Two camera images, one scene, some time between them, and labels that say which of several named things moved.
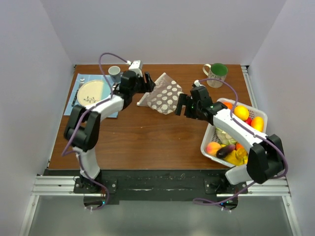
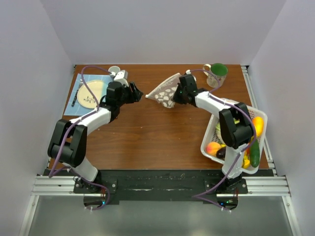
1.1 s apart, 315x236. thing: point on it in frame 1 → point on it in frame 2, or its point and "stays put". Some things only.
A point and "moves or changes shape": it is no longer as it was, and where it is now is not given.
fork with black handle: [82, 80] stays put
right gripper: [182, 100] → [176, 98]
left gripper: [147, 86] → [135, 95]
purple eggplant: [222, 152] stays put
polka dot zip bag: [163, 96] moves or changes shape
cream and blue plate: [90, 92] stays put
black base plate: [131, 185] stays put
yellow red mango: [258, 124] stays put
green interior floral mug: [216, 71] stays put
